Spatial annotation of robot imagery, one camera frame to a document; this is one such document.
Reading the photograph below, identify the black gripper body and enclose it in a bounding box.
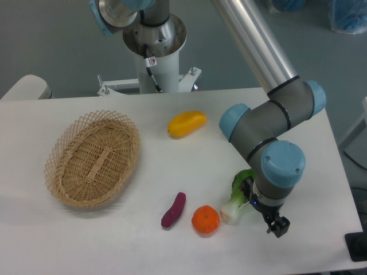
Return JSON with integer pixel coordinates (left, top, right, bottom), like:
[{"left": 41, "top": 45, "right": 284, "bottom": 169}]
[{"left": 241, "top": 177, "right": 285, "bottom": 222}]

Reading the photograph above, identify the orange tangerine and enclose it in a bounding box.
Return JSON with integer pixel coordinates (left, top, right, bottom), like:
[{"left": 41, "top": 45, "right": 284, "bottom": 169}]
[{"left": 192, "top": 205, "right": 220, "bottom": 234}]

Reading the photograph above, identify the green bok choy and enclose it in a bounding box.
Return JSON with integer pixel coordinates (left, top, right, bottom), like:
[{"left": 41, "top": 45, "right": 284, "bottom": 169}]
[{"left": 220, "top": 169, "right": 256, "bottom": 224}]

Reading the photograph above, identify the white chair armrest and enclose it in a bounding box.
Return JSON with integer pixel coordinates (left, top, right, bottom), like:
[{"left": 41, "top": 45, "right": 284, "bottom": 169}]
[{"left": 1, "top": 74, "right": 53, "bottom": 102}]

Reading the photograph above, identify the oval wicker basket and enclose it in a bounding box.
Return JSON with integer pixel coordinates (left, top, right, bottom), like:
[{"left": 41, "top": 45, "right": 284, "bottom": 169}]
[{"left": 45, "top": 110, "right": 140, "bottom": 208}]

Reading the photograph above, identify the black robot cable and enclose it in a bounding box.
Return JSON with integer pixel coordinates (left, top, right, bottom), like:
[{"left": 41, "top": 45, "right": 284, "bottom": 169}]
[{"left": 138, "top": 10, "right": 164, "bottom": 93}]

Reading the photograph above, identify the yellow mango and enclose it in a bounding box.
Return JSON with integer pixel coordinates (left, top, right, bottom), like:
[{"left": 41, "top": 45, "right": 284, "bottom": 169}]
[{"left": 167, "top": 111, "right": 207, "bottom": 138}]

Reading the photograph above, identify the blue plastic bag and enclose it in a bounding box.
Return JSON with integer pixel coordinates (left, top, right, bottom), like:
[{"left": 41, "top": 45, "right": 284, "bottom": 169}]
[{"left": 328, "top": 0, "right": 366, "bottom": 34}]

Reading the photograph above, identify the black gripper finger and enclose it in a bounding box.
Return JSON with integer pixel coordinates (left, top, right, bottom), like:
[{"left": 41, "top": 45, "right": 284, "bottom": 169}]
[
  {"left": 263, "top": 214, "right": 275, "bottom": 234},
  {"left": 274, "top": 217, "right": 290, "bottom": 238}
]

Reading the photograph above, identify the purple sweet potato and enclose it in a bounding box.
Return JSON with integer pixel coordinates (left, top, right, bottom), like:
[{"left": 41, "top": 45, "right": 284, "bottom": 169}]
[{"left": 161, "top": 192, "right": 186, "bottom": 229}]

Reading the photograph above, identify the black device at table edge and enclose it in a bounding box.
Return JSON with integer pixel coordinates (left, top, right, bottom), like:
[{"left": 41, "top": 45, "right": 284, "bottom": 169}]
[{"left": 345, "top": 232, "right": 366, "bottom": 262}]

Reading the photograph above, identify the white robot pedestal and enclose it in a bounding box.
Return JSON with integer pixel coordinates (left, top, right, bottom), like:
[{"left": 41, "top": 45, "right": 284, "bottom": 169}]
[{"left": 97, "top": 14, "right": 202, "bottom": 96}]

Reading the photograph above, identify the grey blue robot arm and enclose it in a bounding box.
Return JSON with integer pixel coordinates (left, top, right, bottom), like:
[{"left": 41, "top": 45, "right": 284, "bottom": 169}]
[{"left": 89, "top": 1, "right": 326, "bottom": 237}]

